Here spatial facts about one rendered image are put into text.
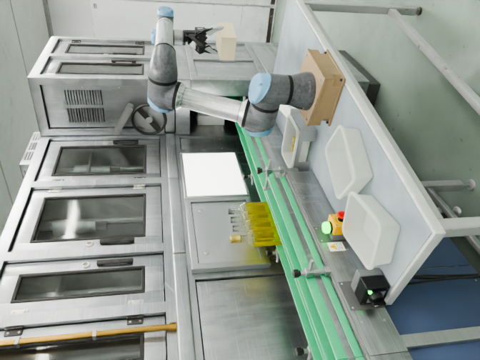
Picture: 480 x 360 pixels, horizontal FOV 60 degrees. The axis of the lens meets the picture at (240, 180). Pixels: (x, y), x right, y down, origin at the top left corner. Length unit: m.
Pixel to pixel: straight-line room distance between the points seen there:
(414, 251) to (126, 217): 1.34
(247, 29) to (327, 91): 3.83
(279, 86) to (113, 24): 3.87
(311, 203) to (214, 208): 0.55
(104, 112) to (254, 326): 1.58
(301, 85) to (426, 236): 0.75
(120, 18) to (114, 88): 2.76
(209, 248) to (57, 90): 1.33
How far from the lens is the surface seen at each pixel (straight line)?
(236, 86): 2.57
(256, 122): 1.67
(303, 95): 1.64
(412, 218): 1.25
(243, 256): 1.83
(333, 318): 1.37
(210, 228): 1.95
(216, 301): 1.71
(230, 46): 2.14
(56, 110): 2.68
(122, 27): 5.30
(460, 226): 1.30
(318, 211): 1.69
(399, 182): 1.30
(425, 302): 1.54
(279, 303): 1.74
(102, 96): 2.60
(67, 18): 5.84
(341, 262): 1.51
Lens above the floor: 1.44
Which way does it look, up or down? 11 degrees down
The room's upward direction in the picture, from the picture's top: 92 degrees counter-clockwise
